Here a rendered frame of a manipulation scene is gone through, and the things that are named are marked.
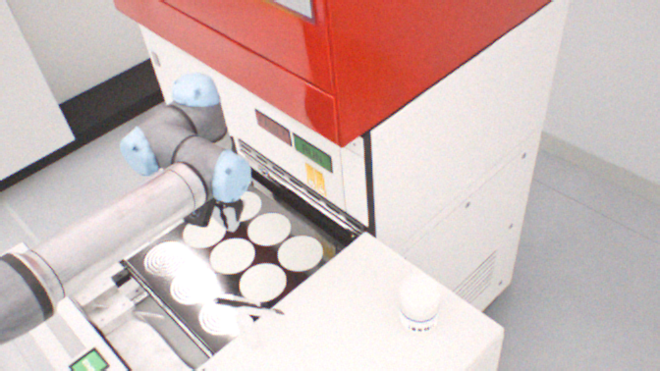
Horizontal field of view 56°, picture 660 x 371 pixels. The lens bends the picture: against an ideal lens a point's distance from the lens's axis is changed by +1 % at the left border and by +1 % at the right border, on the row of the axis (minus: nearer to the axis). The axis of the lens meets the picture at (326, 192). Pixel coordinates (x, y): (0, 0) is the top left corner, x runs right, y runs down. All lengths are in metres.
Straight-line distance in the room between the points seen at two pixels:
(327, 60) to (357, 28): 0.07
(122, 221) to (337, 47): 0.42
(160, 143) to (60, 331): 0.49
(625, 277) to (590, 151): 0.60
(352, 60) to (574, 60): 1.77
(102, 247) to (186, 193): 0.14
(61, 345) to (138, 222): 0.50
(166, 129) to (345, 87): 0.30
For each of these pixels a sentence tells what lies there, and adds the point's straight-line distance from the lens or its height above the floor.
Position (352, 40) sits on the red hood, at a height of 1.43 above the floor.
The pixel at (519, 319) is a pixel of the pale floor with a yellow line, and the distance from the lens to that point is 2.37.
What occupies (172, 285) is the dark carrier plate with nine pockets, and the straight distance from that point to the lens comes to 1.38.
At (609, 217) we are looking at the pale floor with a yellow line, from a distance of 2.76.
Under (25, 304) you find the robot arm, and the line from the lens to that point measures 0.80.
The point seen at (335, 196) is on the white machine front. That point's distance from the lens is 1.32.
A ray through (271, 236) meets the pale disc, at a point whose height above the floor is 0.90.
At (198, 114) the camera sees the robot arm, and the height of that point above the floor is 1.33.
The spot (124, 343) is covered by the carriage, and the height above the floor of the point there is 0.88.
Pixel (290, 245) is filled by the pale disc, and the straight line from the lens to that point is 1.38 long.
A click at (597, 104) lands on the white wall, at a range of 2.75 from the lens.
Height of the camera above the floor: 1.95
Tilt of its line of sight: 45 degrees down
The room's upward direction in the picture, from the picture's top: 7 degrees counter-clockwise
